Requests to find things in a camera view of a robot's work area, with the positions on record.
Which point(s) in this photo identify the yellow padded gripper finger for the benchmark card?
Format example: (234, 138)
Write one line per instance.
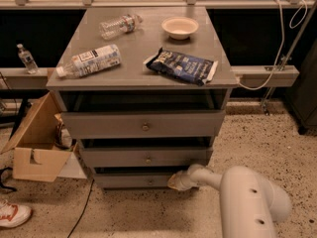
(175, 182)

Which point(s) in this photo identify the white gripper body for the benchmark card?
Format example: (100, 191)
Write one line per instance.
(189, 178)

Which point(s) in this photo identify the grey bottom drawer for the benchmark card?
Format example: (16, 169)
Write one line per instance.
(135, 177)

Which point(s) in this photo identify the grey drawer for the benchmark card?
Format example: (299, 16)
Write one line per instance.
(180, 154)
(135, 177)
(123, 125)

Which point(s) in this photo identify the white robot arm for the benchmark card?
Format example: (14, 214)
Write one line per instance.
(249, 202)

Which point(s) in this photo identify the grey top drawer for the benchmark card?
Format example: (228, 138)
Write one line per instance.
(123, 125)

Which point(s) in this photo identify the grey middle drawer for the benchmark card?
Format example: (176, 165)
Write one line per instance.
(180, 154)

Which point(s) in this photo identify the grey wooden drawer cabinet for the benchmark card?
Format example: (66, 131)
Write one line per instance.
(131, 87)

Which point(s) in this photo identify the blue chip bag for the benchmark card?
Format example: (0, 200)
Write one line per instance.
(181, 66)

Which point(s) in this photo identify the dark cabinet at right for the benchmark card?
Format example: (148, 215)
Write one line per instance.
(302, 95)

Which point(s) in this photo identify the open cardboard box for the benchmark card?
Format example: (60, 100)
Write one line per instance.
(35, 156)

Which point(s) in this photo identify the white labelled plastic bottle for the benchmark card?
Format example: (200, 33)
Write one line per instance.
(90, 62)

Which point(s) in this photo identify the white paper bowl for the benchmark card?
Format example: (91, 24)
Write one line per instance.
(180, 28)

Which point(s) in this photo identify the white and red sneaker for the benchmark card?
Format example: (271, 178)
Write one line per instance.
(13, 215)

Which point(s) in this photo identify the clear crushed water bottle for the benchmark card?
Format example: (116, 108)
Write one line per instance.
(118, 26)

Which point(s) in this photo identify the small upright water bottle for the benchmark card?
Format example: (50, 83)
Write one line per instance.
(27, 59)

